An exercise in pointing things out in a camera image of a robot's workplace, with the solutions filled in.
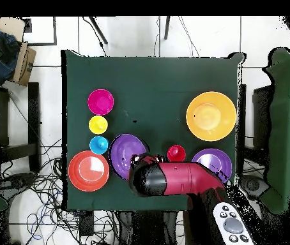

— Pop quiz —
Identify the purple bowl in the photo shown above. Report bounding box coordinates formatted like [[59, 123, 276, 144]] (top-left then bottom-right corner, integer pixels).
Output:
[[109, 133, 150, 181], [191, 148, 233, 184]]

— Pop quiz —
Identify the red cup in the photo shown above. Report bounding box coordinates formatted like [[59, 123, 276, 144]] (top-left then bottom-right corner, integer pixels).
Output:
[[167, 144, 187, 163]]

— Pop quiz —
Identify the blue cup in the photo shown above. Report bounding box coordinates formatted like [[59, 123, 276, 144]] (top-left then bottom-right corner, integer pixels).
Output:
[[89, 135, 109, 155]]

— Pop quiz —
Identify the large yellow bowl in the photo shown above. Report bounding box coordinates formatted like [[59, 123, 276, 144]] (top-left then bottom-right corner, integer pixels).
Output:
[[185, 91, 237, 142]]

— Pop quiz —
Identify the yellow cup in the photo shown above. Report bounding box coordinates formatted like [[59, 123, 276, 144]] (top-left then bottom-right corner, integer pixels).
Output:
[[88, 115, 109, 135]]

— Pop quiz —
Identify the orange-red bowl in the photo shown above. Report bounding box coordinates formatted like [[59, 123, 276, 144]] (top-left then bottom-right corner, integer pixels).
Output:
[[68, 150, 111, 193]]

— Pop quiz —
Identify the dark green tablecloth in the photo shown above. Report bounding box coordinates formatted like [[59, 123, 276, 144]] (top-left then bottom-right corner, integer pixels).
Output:
[[61, 49, 247, 212]]

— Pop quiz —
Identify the pink bowl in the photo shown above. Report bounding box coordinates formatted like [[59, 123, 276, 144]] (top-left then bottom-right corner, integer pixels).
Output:
[[87, 88, 115, 116]]

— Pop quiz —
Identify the black wheeled base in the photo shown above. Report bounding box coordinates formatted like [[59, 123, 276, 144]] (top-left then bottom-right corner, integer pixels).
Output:
[[0, 172, 37, 202], [239, 173, 270, 202]]

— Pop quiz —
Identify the black stand leg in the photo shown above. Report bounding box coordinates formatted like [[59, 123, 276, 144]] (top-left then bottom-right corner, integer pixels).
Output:
[[164, 16, 172, 40], [88, 16, 109, 45]]

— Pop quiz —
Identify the cardboard box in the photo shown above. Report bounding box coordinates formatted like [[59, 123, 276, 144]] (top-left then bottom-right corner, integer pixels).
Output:
[[9, 41, 37, 87]]

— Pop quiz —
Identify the blue clothing pile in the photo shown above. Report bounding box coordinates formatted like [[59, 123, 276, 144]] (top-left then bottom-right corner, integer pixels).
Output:
[[0, 25, 22, 85]]

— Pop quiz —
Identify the beige cardboard sheet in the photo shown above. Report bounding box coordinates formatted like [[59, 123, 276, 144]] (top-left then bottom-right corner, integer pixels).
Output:
[[0, 17, 26, 41]]

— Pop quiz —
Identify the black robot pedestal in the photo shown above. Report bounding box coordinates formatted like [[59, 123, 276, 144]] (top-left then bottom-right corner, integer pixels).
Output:
[[130, 211, 180, 245]]

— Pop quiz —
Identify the black metal frame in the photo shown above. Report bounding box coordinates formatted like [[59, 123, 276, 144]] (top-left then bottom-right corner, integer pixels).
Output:
[[0, 82, 41, 174], [236, 84, 275, 167]]

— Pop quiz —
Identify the black cable tangle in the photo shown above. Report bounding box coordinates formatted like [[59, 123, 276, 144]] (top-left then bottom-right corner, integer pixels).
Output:
[[0, 137, 121, 245]]

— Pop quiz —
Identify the white board black frame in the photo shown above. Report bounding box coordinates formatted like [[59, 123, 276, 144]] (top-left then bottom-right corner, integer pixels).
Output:
[[22, 16, 57, 47]]

